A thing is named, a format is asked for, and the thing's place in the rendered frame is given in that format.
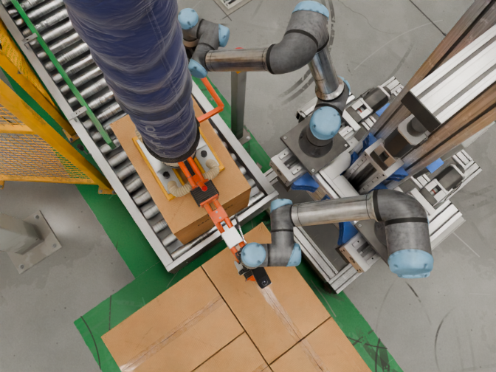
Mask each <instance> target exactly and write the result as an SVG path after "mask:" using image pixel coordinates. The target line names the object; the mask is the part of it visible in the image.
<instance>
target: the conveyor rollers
mask: <svg viewBox="0 0 496 372"><path fill-rule="evenodd" d="M43 1H46V0H25V1H23V2H21V3H19V4H20V5H21V7H22V8H23V10H24V11H26V10H28V9H30V8H32V7H34V6H35V5H37V4H40V3H41V2H43ZM64 4H65V3H64V2H63V1H62V0H51V1H49V2H48V3H46V4H44V5H42V6H40V7H38V8H37V9H35V10H33V11H31V12H29V13H28V14H27V16H28V17H29V19H30V20H31V22H33V21H34V20H36V19H38V18H40V17H42V16H44V15H46V14H47V13H50V12H52V11H53V10H55V9H57V8H59V7H60V6H62V5H64ZM8 12H9V14H10V15H11V16H12V17H15V16H17V15H19V12H18V11H17V9H16V8H15V7H11V8H10V9H8ZM67 17H69V16H68V13H67V10H66V8H63V9H62V10H60V11H58V12H56V13H54V14H52V15H51V16H49V17H47V18H45V19H43V20H41V21H39V22H38V23H36V24H34V26H35V28H36V29H37V31H38V32H41V31H43V30H45V29H46V28H48V27H51V26H52V25H53V24H56V23H58V22H59V21H61V20H63V19H65V18H67ZM15 22H16V25H17V26H19V28H22V27H23V26H25V25H27V24H26V23H25V21H24V19H23V18H22V17H20V18H17V19H16V20H15ZM72 29H74V27H73V26H72V23H71V21H70V20H68V21H66V22H65V23H63V24H61V25H59V26H58V27H56V28H54V29H52V30H50V31H49V32H46V33H44V34H43V35H42V36H41V37H42V38H43V39H44V41H45V42H46V43H48V42H50V41H52V40H53V39H55V38H57V37H59V36H60V35H63V34H64V33H66V32H68V31H70V30H72ZM22 32H23V34H24V36H25V37H28V36H30V35H32V32H31V30H30V29H29V27H28V28H26V29H25V30H23V31H22ZM80 39H82V38H81V37H80V36H79V35H78V33H77V32H74V33H72V34H70V35H68V36H66V37H65V38H63V39H61V40H59V41H57V42H56V43H54V44H52V45H50V46H49V48H50V49H51V51H52V53H53V54H55V53H57V52H59V51H61V50H62V49H64V48H66V47H68V46H70V45H71V44H73V43H75V42H76V41H79V40H80ZM29 43H30V46H31V47H32V48H33V49H37V48H39V47H41V45H40V44H39V42H38V41H37V39H36V38H35V39H34V40H32V41H30V42H29ZM89 49H90V48H89V46H88V45H87V44H86V43H85V42H83V43H82V44H79V45H77V46H76V47H74V48H72V49H70V50H69V51H67V52H65V53H63V54H62V55H59V56H58V57H57V60H58V61H59V63H60V64H61V65H63V64H65V63H66V62H68V61H70V60H71V59H73V58H76V57H77V56H79V55H81V54H83V53H84V52H86V51H88V50H89ZM37 55H38V58H40V59H41V60H42V61H43V60H45V59H46V58H48V55H47V54H46V53H45V51H44V50H43V49H42V50H41V51H40V52H37ZM92 63H94V60H93V59H92V55H91V54H89V55H87V56H86V57H84V58H82V59H80V60H79V61H77V62H75V63H73V64H72V65H70V66H68V67H66V68H65V69H64V70H65V72H66V73H67V74H68V76H71V75H73V74H74V73H76V72H78V71H80V70H81V69H83V68H85V67H87V66H88V65H90V64H92ZM44 65H45V67H46V69H47V70H48V71H49V72H51V71H52V70H54V69H56V68H55V66H54V64H53V63H52V62H51V61H49V62H47V63H45V64H44ZM102 73H103V72H102V71H101V70H100V68H99V67H98V66H96V67H94V68H92V69H90V70H89V71H87V72H85V73H83V74H82V75H80V76H78V77H76V78H75V79H73V80H72V82H73V83H74V85H75V86H76V88H77V87H79V86H81V85H83V84H84V83H86V82H88V81H90V80H91V79H93V78H95V77H97V76H98V75H100V74H102ZM52 78H53V80H54V81H55V82H56V83H59V82H61V81H62V80H63V78H62V76H61V74H60V73H59V72H57V73H56V74H54V75H52ZM107 86H108V85H107V84H106V82H105V79H104V78H102V79H101V80H99V81H98V82H96V83H94V84H92V85H90V86H89V87H87V88H85V89H84V90H82V91H80V94H81V95H82V97H83V99H86V98H88V97H90V96H92V95H93V94H95V93H97V92H98V91H100V90H101V89H104V88H105V87H107ZM60 90H61V92H63V93H64V94H68V93H69V92H71V89H70V88H69V87H68V85H67V84H64V85H62V86H61V87H60ZM114 98H115V97H114V93H113V92H112V91H111V90H110V91H108V92H106V93H105V94H103V95H101V96H99V97H98V98H96V99H95V100H93V101H91V102H90V103H87V104H88V105H89V107H90V109H91V110H92V111H94V110H95V109H98V108H99V107H101V106H102V105H104V104H106V103H107V102H109V101H110V100H113V99H114ZM67 100H68V101H69V104H71V106H75V105H76V104H78V103H79V102H78V100H77V98H76V97H75V96H74V95H73V96H71V97H70V98H68V99H67ZM120 111H122V109H121V108H120V106H119V105H118V103H115V104H114V105H113V106H111V107H109V108H107V109H106V110H104V111H102V112H100V113H99V114H97V115H96V118H97V119H98V120H99V122H100V123H102V122H103V121H105V120H107V119H108V118H110V117H112V116H114V115H115V114H117V113H118V112H120ZM83 124H84V125H85V128H87V129H88V131H89V130H90V129H92V128H94V127H95V125H94V123H93V122H92V121H91V119H89V120H87V121H86V122H84V123H83ZM92 137H93V140H94V141H95V142H99V141H101V140H102V139H103V137H102V135H101V134H100V132H99V131H98V132H96V133H94V134H93V135H92ZM112 141H113V143H114V144H115V145H116V148H118V147H119V146H121V144H120V142H119V140H118V139H117V138H114V139H113V140H112ZM100 150H101V152H102V153H104V155H106V154H108V153H109V152H111V151H113V150H114V149H113V150H112V149H111V148H110V147H109V145H108V144H107V143H106V144H105V145H103V146H101V147H100ZM127 159H128V156H127V154H126V152H125V151H122V152H120V153H119V154H117V155H116V156H114V157H112V158H110V159H109V160H108V161H109V164H110V165H111V166H112V167H113V168H114V167H115V166H117V165H119V164H120V163H121V162H124V161H125V160H127ZM134 172H136V170H135V168H134V166H133V165H132V163H131V164H130V165H128V166H127V167H125V168H123V169H122V170H120V171H119V172H117V175H118V177H119V178H120V179H121V180H124V179H125V178H127V177H128V176H130V175H131V174H133V173H134ZM143 185H144V183H143V182H142V180H141V178H140V177H138V178H137V179H135V180H134V181H132V182H131V183H129V184H127V185H126V186H125V187H126V188H127V189H126V190H127V191H129V193H132V192H134V191H135V190H136V189H138V188H140V187H142V186H143ZM264 198H265V195H264V193H263V192H262V191H260V192H259V193H257V194H255V195H254V196H253V197H252V198H250V199H249V204H248V207H246V208H244V209H243V210H241V211H240V212H238V213H236V215H237V217H238V216H239V215H241V214H242V213H243V212H245V211H246V210H248V209H249V208H251V207H252V206H253V205H255V204H257V203H258V202H259V201H260V200H262V199H264ZM150 199H152V197H151V195H150V193H149V192H148V191H145V192H144V193H143V194H141V195H140V196H138V197H136V198H135V199H134V201H135V203H136V204H138V206H141V205H142V204H144V203H146V202H147V201H149V200H150ZM158 213H160V211H159V209H158V207H157V205H156V204H155V205H154V206H152V207H150V208H149V209H147V210H146V211H144V212H143V214H144V217H146V218H147V219H148V220H149V219H150V218H152V217H154V216H155V215H156V214H158ZM152 227H153V229H154V231H156V233H159V232H160V231H162V230H163V229H165V228H166V227H168V224H167V222H166V221H165V219H164V218H163V219H162V220H160V221H158V222H157V223H155V224H154V225H153V226H152ZM216 231H218V229H217V227H216V226H215V227H214V228H212V229H210V230H208V231H207V232H205V233H203V234H202V235H200V236H199V237H197V238H195V239H193V240H192V241H190V242H189V243H187V244H185V245H182V246H180V247H179V248H178V249H176V250H175V251H173V252H172V253H171V255H172V259H174V260H176V259H177V258H179V257H181V256H182V255H184V254H185V253H186V252H188V251H189V250H190V249H192V248H194V247H195V246H196V245H197V244H199V243H201V242H202V241H203V240H204V239H206V238H208V237H209V236H211V235H212V234H213V233H215V232H216ZM177 240H178V238H177V237H176V236H175V235H174V234H173V233H170V234H169V235H167V236H165V237H164V238H163V239H162V243H163V245H165V246H166V247H168V246H169V245H171V244H172V243H173V242H175V241H177Z"/></svg>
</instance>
